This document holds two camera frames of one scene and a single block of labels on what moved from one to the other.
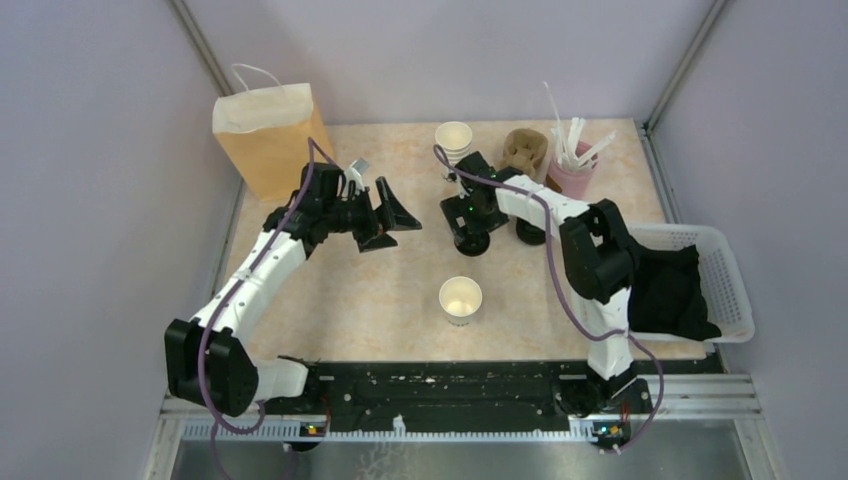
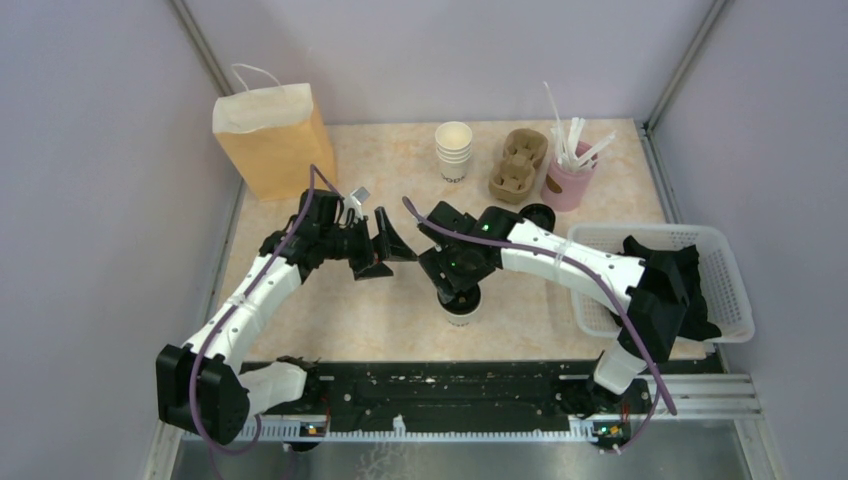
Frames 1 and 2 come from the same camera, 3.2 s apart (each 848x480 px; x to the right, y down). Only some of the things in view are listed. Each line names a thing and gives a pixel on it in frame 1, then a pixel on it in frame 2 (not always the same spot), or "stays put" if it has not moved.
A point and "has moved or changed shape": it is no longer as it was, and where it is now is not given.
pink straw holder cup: (576, 184) stays put
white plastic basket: (726, 295) stays put
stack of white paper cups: (455, 139) stays put
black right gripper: (455, 208) -> (434, 263)
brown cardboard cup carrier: (524, 148) stays put
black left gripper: (368, 238) -> (367, 257)
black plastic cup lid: (472, 243) has moved or changed shape
